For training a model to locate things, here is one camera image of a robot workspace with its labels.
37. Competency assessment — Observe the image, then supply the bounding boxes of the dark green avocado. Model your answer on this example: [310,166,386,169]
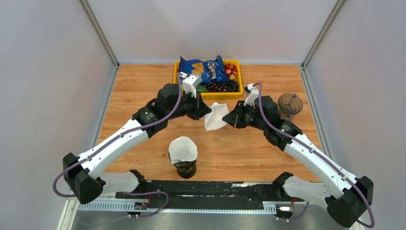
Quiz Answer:
[196,85,209,93]

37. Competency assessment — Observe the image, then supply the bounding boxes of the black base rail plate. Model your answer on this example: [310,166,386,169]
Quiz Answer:
[134,180,292,210]

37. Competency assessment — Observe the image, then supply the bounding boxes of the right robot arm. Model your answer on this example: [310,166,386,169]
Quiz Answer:
[222,96,374,228]

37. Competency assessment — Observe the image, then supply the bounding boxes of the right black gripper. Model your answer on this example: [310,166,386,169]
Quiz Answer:
[222,101,267,131]

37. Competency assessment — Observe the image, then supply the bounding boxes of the dark purple grapes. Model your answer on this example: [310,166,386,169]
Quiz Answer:
[205,80,239,92]

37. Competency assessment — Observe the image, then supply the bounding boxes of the blue chips bag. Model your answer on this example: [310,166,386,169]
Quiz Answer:
[179,55,229,85]

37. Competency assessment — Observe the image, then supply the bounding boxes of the yellow plastic tray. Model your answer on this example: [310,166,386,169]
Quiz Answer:
[173,56,243,99]

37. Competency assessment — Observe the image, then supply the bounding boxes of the dark coffee dripper on stand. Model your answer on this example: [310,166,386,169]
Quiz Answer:
[172,154,198,179]

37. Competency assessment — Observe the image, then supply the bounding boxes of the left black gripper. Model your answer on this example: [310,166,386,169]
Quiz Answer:
[166,89,212,120]

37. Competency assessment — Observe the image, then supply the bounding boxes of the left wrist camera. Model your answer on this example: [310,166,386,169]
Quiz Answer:
[179,72,202,98]

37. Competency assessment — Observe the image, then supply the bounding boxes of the red peaches bunch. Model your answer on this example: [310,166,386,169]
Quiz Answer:
[224,63,238,81]

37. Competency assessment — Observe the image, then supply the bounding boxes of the white paper coffee filter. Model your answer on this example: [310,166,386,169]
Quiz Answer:
[169,136,198,164]

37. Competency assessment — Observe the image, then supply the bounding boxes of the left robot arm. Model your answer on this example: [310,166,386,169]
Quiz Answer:
[61,83,212,204]

